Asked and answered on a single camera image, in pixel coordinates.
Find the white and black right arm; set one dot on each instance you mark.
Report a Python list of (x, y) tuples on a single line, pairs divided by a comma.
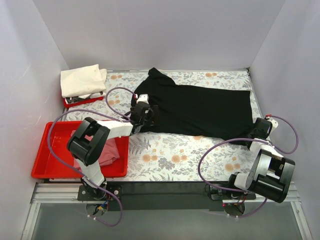
[(271, 173)]

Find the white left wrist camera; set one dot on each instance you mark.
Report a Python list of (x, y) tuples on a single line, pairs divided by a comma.
[(143, 98)]

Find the floral patterned table mat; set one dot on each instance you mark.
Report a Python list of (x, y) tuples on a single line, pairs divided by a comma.
[(172, 157)]

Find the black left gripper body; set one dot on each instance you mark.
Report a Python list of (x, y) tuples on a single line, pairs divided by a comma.
[(150, 114)]

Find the pink t-shirt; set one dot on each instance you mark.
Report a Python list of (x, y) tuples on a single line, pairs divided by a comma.
[(109, 153)]

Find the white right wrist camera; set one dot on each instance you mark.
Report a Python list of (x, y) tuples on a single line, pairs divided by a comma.
[(271, 119)]

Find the aluminium frame rail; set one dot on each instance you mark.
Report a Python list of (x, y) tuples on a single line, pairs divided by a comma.
[(59, 192)]

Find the folded black white striped t-shirt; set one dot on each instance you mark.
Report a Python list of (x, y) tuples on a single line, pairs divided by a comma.
[(86, 97)]

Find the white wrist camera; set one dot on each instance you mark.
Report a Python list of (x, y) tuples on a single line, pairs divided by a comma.
[(271, 119), (143, 98)]

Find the large red plastic tray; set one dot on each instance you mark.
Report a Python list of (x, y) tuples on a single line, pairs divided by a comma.
[(46, 166)]

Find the small red tray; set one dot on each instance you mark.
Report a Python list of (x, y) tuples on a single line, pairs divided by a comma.
[(85, 101)]

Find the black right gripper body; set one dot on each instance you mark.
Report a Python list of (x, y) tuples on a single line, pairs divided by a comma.
[(251, 135)]

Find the folded cream white t-shirt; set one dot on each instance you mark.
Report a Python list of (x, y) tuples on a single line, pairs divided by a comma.
[(83, 81)]

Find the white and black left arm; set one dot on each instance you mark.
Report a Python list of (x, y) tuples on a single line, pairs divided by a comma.
[(87, 142)]

